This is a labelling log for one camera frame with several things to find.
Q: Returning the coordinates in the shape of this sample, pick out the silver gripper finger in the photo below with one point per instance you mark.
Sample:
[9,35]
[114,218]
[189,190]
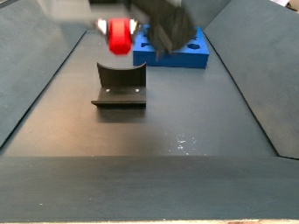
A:
[101,26]
[133,26]

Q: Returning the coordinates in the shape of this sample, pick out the blue foam shape-sorting block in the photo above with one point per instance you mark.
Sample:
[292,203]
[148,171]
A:
[192,56]

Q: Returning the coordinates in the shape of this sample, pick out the black curved holder stand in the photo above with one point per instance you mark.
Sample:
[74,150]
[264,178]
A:
[121,87]

